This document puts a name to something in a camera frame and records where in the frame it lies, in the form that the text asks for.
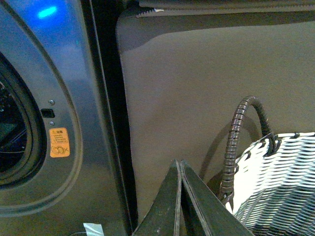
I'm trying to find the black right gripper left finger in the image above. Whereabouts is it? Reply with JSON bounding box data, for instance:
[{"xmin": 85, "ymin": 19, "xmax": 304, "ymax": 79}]
[{"xmin": 133, "ymin": 160, "xmax": 182, "ymax": 236}]

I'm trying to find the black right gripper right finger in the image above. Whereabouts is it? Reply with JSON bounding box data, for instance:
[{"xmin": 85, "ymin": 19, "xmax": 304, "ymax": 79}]
[{"xmin": 180, "ymin": 160, "xmax": 253, "ymax": 236}]

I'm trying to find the grey front-load washing machine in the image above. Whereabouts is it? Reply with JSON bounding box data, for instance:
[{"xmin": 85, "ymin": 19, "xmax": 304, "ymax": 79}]
[{"xmin": 0, "ymin": 0, "xmax": 137, "ymax": 236}]

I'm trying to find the white tape piece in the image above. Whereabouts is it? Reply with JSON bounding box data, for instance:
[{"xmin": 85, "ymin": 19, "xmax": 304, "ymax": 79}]
[{"xmin": 83, "ymin": 223, "xmax": 105, "ymax": 236}]

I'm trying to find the black white woven basket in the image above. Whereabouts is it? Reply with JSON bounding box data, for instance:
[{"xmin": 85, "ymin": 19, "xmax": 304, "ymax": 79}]
[{"xmin": 223, "ymin": 132, "xmax": 315, "ymax": 236}]

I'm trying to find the yellow warning sticker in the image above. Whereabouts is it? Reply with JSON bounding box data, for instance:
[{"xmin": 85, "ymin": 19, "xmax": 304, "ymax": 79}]
[{"xmin": 49, "ymin": 127, "xmax": 70, "ymax": 158}]

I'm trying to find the grey sofa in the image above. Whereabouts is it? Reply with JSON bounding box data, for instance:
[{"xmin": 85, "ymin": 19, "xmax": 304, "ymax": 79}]
[{"xmin": 116, "ymin": 0, "xmax": 315, "ymax": 219}]

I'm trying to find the dark wrapped basket handle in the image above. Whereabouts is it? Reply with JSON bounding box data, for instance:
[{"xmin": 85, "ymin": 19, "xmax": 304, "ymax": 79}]
[{"xmin": 218, "ymin": 95, "xmax": 280, "ymax": 204}]

